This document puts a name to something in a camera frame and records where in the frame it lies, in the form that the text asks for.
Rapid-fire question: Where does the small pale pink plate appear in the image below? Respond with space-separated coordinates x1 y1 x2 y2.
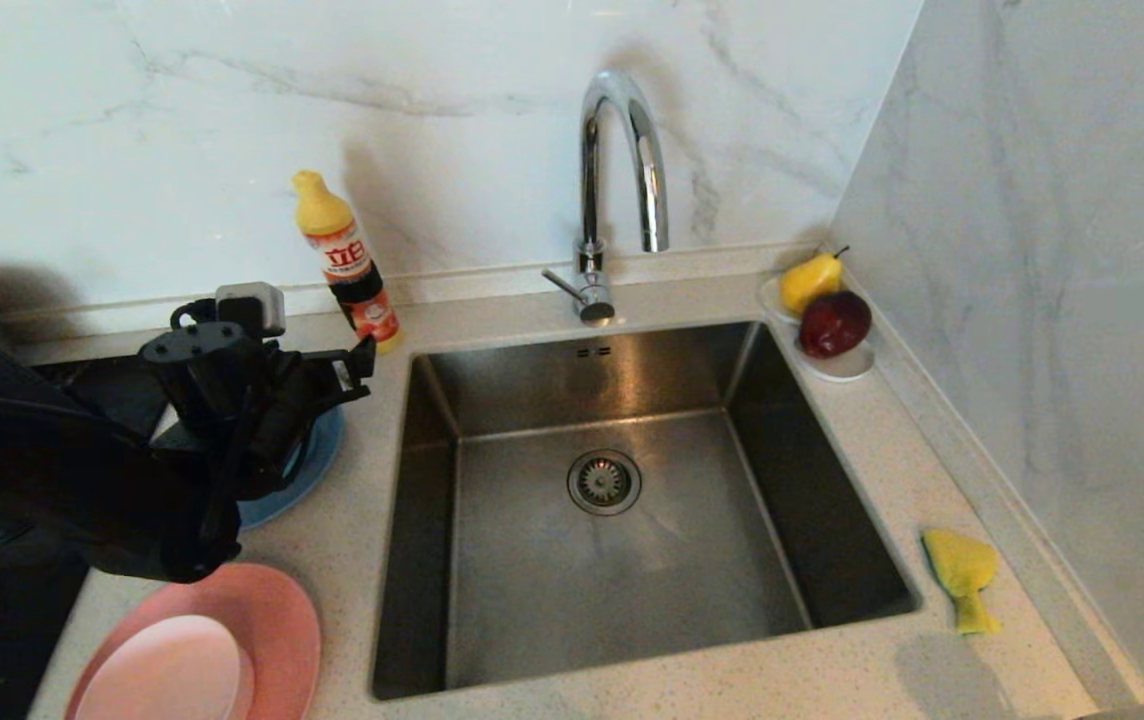
75 614 255 720

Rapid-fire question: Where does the yellow fish-shaped sponge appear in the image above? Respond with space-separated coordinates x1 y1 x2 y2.
921 528 1001 636

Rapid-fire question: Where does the round metal drain strainer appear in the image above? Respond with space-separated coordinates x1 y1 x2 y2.
567 449 643 517

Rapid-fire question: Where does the yellow pear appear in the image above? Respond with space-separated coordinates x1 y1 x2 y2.
780 247 850 317

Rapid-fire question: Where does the stainless steel sink basin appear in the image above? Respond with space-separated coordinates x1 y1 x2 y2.
372 320 921 699

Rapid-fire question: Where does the large pink plate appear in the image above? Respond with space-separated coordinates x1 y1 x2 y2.
65 563 322 720

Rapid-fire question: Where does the yellow-capped dish soap bottle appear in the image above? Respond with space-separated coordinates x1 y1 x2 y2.
292 170 403 353

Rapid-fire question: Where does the blue plate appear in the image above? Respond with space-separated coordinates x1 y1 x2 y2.
237 405 346 531

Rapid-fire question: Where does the dark red apple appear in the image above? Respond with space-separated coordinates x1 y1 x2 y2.
798 291 873 361

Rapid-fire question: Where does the chrome gooseneck faucet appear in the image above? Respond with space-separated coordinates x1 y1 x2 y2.
543 68 671 326

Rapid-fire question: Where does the small white fruit dish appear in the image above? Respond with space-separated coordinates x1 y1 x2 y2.
758 275 876 384

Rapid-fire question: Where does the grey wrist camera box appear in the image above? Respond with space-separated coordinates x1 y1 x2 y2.
215 282 287 338

